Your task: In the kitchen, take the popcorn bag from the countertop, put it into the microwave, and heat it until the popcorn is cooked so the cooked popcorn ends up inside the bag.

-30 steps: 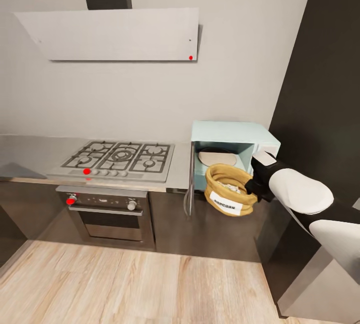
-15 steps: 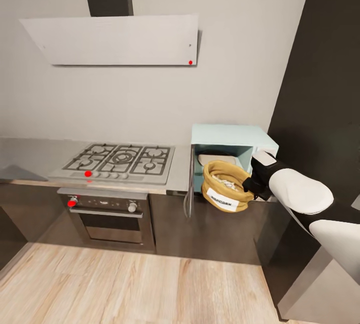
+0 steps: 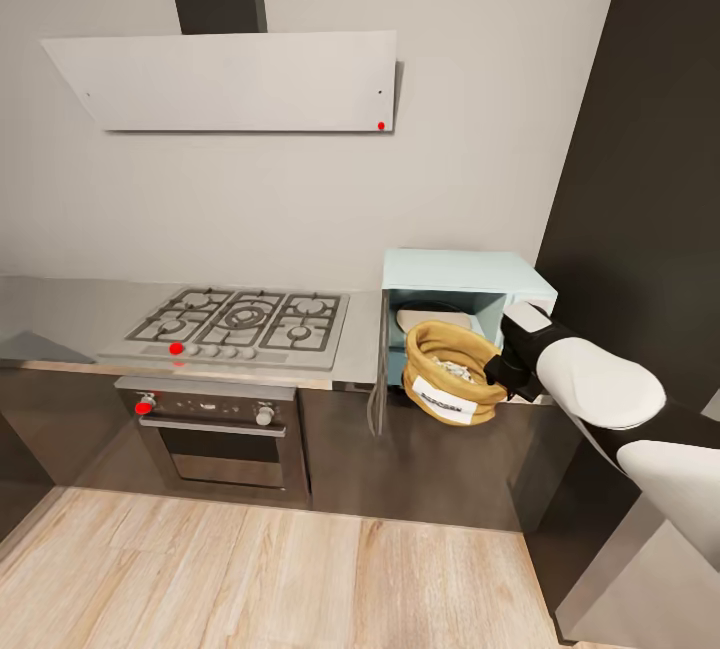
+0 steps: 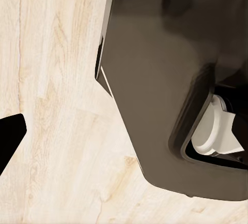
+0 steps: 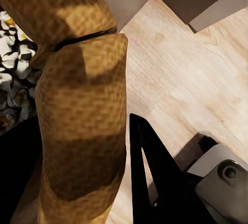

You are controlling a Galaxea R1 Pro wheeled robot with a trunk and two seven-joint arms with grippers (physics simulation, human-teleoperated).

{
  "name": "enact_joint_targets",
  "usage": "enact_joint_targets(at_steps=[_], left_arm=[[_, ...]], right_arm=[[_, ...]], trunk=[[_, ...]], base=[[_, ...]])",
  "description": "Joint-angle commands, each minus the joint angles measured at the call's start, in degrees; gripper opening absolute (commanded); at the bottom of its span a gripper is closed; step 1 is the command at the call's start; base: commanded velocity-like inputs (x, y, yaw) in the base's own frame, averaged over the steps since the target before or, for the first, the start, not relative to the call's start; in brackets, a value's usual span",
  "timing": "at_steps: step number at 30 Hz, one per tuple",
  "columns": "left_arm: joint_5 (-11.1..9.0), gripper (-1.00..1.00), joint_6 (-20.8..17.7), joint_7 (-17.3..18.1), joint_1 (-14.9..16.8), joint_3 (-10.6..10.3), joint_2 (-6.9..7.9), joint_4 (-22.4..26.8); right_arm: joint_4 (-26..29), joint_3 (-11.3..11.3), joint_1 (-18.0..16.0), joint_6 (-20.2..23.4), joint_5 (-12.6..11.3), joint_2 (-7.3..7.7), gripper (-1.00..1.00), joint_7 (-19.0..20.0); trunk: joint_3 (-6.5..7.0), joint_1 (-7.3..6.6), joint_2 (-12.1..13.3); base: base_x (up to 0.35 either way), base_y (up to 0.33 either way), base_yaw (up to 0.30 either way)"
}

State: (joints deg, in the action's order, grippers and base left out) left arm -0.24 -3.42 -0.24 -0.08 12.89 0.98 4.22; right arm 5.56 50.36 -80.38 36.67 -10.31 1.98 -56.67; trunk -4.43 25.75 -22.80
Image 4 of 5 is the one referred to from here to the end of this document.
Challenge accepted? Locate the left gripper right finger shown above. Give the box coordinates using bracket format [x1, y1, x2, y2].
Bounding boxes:
[231, 113, 248, 155]

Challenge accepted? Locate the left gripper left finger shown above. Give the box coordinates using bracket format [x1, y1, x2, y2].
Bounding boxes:
[0, 113, 27, 175]

